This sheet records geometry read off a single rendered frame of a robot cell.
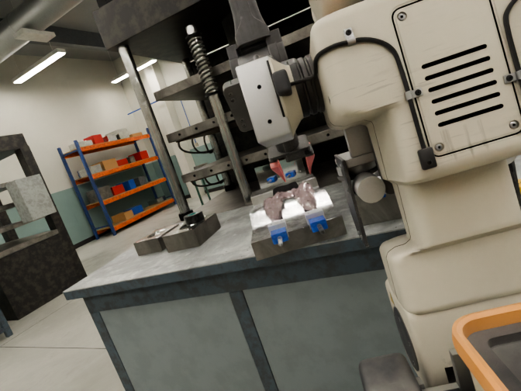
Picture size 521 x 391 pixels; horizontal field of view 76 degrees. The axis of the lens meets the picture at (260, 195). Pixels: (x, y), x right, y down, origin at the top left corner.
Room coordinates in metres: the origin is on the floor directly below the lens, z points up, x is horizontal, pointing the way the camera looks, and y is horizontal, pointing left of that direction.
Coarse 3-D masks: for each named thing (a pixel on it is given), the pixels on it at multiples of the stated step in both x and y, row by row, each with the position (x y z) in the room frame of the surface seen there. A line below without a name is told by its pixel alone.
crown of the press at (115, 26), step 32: (96, 0) 1.96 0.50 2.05; (128, 0) 1.87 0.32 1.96; (160, 0) 1.81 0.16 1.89; (192, 0) 1.75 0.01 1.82; (224, 0) 1.82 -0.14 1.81; (256, 0) 1.96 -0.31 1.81; (288, 0) 2.12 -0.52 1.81; (128, 32) 1.90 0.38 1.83; (160, 32) 1.96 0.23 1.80; (224, 32) 2.31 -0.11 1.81
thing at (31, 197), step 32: (0, 160) 4.76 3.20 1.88; (32, 160) 4.45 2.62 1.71; (32, 192) 4.06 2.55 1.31; (0, 224) 4.94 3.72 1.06; (0, 256) 3.76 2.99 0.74; (32, 256) 4.02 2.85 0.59; (64, 256) 4.33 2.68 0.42; (0, 288) 3.67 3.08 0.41; (32, 288) 3.89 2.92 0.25; (64, 288) 4.18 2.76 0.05
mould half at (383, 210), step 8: (360, 200) 0.88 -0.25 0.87; (384, 200) 0.86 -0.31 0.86; (392, 200) 0.85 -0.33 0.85; (360, 208) 0.89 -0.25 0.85; (368, 208) 0.88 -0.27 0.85; (376, 208) 0.87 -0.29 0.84; (384, 208) 0.86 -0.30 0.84; (392, 208) 0.86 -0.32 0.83; (368, 216) 0.88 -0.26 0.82; (376, 216) 0.87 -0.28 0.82; (384, 216) 0.87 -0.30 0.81; (392, 216) 0.86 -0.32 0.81; (400, 216) 0.85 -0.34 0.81; (368, 224) 0.88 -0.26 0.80
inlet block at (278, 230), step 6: (276, 222) 0.91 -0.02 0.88; (282, 222) 0.89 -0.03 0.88; (270, 228) 0.89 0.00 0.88; (276, 228) 0.89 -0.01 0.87; (282, 228) 0.88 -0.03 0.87; (270, 234) 0.89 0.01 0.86; (276, 234) 0.85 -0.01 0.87; (282, 234) 0.85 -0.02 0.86; (276, 240) 0.85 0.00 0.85; (282, 240) 0.83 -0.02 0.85
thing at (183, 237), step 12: (204, 216) 1.41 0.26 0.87; (216, 216) 1.41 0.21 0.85; (180, 228) 1.34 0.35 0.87; (192, 228) 1.26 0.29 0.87; (204, 228) 1.30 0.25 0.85; (216, 228) 1.38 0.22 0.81; (168, 240) 1.28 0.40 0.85; (180, 240) 1.26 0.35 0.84; (192, 240) 1.24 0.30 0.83; (204, 240) 1.27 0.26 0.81; (168, 252) 1.29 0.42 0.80
